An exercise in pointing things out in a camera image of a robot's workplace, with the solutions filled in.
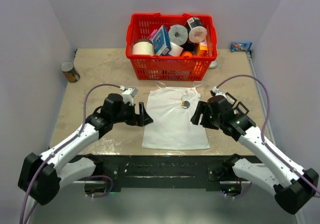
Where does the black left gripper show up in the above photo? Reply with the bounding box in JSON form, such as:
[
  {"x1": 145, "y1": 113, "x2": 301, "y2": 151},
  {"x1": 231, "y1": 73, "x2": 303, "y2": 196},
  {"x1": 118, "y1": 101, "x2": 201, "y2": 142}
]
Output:
[{"x1": 112, "y1": 101, "x2": 153, "y2": 126}]

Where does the white shirt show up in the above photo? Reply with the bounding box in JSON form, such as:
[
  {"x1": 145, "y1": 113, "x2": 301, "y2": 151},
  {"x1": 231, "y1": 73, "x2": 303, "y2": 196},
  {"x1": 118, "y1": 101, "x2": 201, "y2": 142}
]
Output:
[{"x1": 142, "y1": 81, "x2": 210, "y2": 150}]

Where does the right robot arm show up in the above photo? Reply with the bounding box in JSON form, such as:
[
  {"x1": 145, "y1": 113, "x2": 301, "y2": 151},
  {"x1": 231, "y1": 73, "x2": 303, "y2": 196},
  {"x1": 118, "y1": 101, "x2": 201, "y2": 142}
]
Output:
[{"x1": 191, "y1": 93, "x2": 319, "y2": 214}]

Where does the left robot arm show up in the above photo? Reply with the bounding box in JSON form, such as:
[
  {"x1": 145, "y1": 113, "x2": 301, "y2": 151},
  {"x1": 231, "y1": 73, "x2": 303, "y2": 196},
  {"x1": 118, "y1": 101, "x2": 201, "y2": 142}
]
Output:
[{"x1": 18, "y1": 92, "x2": 153, "y2": 205}]

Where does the black display case left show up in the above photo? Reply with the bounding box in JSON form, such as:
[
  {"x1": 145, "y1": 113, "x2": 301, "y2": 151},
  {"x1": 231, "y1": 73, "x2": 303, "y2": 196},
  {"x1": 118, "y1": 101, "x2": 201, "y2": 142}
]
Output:
[{"x1": 225, "y1": 92, "x2": 238, "y2": 106}]

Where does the black display case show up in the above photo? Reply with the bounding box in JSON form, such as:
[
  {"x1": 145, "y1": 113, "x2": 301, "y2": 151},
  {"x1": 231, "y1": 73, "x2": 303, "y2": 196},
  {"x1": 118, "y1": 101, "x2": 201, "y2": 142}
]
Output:
[
  {"x1": 235, "y1": 101, "x2": 249, "y2": 115},
  {"x1": 225, "y1": 92, "x2": 238, "y2": 106}
]

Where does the black display case right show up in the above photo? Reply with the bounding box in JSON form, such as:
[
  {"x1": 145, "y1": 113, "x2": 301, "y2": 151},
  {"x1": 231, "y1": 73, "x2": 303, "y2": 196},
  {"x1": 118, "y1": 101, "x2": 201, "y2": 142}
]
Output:
[{"x1": 235, "y1": 101, "x2": 249, "y2": 115}]

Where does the red shopping basket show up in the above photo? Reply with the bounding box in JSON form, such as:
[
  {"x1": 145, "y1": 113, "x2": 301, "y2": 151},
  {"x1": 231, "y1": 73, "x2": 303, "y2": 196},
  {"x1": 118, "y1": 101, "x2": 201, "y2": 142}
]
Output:
[{"x1": 125, "y1": 13, "x2": 218, "y2": 81}]

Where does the silver round object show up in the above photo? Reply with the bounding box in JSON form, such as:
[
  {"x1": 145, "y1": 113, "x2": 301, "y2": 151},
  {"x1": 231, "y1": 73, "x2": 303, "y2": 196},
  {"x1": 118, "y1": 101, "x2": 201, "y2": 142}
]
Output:
[{"x1": 208, "y1": 60, "x2": 218, "y2": 69}]

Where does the orange fruit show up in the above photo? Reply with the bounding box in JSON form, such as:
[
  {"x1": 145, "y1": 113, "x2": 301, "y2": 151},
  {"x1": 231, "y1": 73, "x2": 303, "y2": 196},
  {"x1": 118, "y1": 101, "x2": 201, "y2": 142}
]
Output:
[{"x1": 180, "y1": 51, "x2": 193, "y2": 57}]

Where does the orange box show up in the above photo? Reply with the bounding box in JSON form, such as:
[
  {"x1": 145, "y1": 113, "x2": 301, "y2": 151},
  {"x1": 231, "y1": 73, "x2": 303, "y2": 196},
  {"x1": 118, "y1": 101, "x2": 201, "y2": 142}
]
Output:
[{"x1": 194, "y1": 39, "x2": 208, "y2": 56}]

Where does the white paper roll left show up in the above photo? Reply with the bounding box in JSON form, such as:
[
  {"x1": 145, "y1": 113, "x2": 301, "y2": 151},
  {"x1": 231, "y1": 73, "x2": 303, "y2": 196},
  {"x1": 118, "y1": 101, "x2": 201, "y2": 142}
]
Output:
[{"x1": 132, "y1": 39, "x2": 154, "y2": 56}]

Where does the blue box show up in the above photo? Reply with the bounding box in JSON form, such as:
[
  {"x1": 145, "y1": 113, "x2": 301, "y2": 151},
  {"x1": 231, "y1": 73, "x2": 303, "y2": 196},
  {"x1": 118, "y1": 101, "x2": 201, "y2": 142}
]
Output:
[{"x1": 151, "y1": 25, "x2": 172, "y2": 56}]

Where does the pink packet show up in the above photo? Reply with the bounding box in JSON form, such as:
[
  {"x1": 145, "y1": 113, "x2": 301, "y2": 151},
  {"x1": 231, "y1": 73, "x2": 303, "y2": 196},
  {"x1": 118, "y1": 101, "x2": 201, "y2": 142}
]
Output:
[{"x1": 148, "y1": 29, "x2": 158, "y2": 40}]

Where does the blue candy packet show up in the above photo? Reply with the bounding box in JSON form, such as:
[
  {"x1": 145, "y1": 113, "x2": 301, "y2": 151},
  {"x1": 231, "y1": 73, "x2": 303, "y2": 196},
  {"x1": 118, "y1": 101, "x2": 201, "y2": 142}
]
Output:
[{"x1": 230, "y1": 42, "x2": 253, "y2": 53}]

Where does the tin can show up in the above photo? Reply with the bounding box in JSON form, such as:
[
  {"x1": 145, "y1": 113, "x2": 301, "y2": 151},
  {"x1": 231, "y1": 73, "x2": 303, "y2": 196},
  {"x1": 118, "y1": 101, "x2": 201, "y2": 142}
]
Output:
[{"x1": 60, "y1": 61, "x2": 80, "y2": 83}]

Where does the pink toilet roll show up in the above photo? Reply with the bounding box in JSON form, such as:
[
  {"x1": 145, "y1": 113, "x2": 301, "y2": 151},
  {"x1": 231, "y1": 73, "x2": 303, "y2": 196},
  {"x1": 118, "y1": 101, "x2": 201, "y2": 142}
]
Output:
[{"x1": 188, "y1": 26, "x2": 208, "y2": 43}]

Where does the grey toilet roll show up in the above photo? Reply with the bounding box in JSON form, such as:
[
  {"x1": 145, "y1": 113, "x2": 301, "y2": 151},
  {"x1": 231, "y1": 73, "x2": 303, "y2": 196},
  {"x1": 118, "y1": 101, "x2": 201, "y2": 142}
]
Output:
[{"x1": 168, "y1": 25, "x2": 189, "y2": 46}]

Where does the black cylinder container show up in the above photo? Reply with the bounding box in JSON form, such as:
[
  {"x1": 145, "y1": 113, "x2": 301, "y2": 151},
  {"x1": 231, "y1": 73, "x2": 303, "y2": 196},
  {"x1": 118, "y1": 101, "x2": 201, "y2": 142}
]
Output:
[{"x1": 184, "y1": 17, "x2": 204, "y2": 31}]

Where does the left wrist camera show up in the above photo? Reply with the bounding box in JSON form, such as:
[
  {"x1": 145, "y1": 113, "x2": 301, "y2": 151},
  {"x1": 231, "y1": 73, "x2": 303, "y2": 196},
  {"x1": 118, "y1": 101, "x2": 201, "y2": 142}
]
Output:
[{"x1": 121, "y1": 87, "x2": 138, "y2": 106}]

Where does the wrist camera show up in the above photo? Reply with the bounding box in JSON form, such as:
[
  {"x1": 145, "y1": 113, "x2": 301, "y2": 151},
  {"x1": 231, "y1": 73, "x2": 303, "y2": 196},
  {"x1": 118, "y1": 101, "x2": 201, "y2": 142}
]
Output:
[
  {"x1": 210, "y1": 86, "x2": 226, "y2": 98},
  {"x1": 121, "y1": 87, "x2": 138, "y2": 106}
]

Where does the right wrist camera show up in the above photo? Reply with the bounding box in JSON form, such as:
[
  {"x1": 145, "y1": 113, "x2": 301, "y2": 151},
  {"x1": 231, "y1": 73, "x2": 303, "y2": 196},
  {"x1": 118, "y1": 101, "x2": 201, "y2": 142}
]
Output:
[{"x1": 210, "y1": 86, "x2": 226, "y2": 98}]

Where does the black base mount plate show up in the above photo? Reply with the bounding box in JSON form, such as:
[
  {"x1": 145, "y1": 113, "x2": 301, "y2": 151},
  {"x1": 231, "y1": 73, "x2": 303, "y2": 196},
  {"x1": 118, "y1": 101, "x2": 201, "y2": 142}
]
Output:
[{"x1": 82, "y1": 154, "x2": 246, "y2": 196}]

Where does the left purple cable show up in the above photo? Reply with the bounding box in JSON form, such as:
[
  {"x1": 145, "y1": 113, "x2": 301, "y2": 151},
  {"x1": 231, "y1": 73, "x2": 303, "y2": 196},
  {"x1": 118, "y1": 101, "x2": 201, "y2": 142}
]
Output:
[{"x1": 19, "y1": 83, "x2": 126, "y2": 224}]

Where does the purple cable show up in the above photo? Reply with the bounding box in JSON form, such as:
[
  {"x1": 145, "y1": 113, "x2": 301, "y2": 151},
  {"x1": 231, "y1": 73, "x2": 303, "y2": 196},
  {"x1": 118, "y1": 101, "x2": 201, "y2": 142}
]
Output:
[
  {"x1": 19, "y1": 83, "x2": 126, "y2": 224},
  {"x1": 214, "y1": 74, "x2": 320, "y2": 197}
]

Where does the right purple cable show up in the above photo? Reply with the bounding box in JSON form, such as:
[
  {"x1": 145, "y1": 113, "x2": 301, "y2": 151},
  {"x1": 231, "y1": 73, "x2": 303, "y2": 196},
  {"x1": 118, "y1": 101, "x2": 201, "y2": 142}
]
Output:
[{"x1": 214, "y1": 74, "x2": 320, "y2": 197}]

